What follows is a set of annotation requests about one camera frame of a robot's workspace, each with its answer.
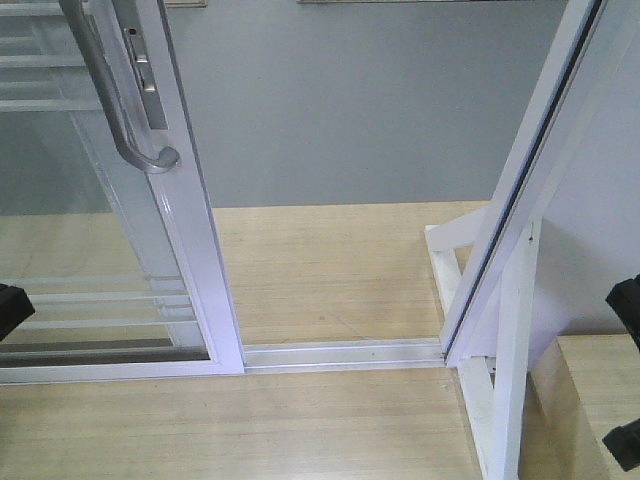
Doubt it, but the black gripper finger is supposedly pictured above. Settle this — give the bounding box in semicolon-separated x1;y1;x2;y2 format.
606;275;640;349
602;419;640;471
0;284;35;341

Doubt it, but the white sliding glass door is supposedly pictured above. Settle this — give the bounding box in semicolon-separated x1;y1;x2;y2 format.
1;1;244;384

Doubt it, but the grey metal door handle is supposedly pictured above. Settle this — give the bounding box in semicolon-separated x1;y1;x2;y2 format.
58;0;180;174

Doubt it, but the grey door lock plate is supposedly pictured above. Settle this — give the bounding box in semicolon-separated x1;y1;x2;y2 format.
123;27;168;130

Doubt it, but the light wooden box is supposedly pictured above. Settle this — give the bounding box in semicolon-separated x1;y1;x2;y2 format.
519;334;639;479

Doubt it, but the fixed white glass panel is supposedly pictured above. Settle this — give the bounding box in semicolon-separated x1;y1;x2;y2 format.
1;1;207;365

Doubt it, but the white triangular support brace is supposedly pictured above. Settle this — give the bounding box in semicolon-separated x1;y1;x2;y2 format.
458;220;541;479

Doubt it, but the white rear support brace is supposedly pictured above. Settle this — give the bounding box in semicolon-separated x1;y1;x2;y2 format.
424;207;487;316

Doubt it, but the plywood floor platform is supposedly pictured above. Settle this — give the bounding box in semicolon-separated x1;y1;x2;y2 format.
1;201;480;479

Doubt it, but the aluminium floor track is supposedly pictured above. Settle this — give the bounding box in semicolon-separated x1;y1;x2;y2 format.
244;338;445;374

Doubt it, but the white door frame post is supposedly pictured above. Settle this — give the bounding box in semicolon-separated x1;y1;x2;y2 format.
429;1;639;368

